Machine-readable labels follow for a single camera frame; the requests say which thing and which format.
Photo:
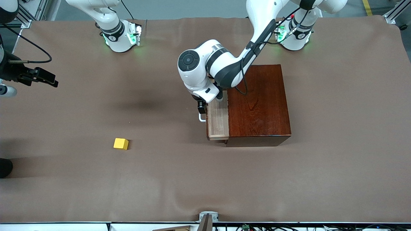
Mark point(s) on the brown table cover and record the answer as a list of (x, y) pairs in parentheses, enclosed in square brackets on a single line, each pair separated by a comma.
[(128, 192)]

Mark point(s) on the light wood drawer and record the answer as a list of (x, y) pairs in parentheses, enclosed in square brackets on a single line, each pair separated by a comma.
[(218, 118)]

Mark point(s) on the black round foot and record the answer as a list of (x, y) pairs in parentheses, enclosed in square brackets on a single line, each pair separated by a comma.
[(403, 27)]

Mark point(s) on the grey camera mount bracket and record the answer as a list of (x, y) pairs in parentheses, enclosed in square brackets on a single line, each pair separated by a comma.
[(208, 214)]

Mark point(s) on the green terminal connector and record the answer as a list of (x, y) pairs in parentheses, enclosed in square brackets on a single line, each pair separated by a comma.
[(246, 227)]

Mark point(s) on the black rounded object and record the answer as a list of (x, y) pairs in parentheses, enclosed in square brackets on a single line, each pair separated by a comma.
[(4, 168)]

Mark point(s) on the aluminium extrusion frame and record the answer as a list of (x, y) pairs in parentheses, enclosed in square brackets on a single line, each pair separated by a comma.
[(393, 16), (29, 17)]

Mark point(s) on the yellow wooden block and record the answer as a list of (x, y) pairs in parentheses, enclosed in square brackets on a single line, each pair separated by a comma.
[(120, 143)]

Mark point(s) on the white table edge rail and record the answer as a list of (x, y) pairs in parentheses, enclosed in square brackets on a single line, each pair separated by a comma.
[(64, 227)]

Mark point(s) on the brown cardboard piece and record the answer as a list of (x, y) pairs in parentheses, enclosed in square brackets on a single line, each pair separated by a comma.
[(176, 228)]

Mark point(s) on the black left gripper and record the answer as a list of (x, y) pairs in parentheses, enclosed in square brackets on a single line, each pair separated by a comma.
[(201, 106)]

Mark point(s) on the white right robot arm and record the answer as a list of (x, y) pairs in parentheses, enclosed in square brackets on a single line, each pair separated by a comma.
[(117, 41)]

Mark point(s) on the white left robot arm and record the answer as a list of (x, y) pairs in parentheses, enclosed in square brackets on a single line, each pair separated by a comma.
[(196, 80)]

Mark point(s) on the dark brown wooden cabinet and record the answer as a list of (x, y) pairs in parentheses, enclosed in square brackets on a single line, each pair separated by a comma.
[(263, 109)]

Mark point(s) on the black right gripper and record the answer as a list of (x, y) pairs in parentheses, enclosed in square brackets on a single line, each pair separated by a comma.
[(11, 72)]

